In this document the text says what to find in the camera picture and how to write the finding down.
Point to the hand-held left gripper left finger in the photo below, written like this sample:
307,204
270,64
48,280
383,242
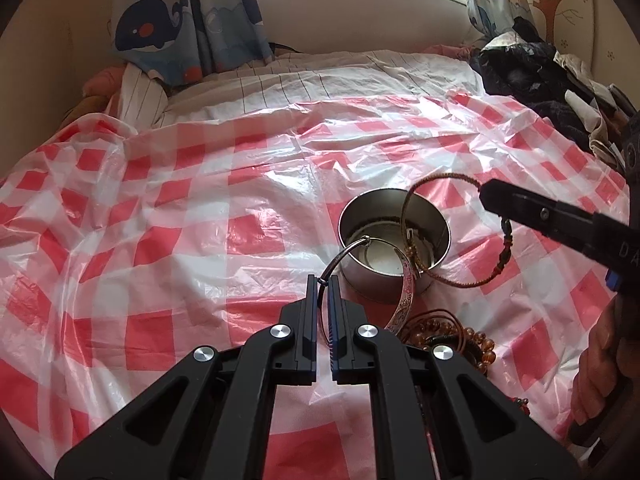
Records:
312,310

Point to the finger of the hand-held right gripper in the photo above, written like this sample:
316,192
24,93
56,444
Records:
530,210

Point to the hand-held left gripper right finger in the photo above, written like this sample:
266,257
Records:
336,320

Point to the engraved silver bangle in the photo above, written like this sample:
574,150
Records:
407,290

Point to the round metal tin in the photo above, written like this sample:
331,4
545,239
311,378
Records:
375,210

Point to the person's right hand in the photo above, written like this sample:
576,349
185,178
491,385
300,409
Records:
595,360

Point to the beige cloth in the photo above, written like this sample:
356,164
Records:
600,125

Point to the pile of dark clothes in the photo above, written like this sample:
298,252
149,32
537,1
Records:
520,70

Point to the red white checkered plastic sheet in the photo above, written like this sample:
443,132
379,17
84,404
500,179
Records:
200,185

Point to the striped bedsheet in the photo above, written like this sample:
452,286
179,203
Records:
325,80

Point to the pink pillow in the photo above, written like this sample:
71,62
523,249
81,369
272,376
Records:
100,85

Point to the whale print curtain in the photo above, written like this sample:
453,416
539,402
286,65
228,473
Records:
150,25

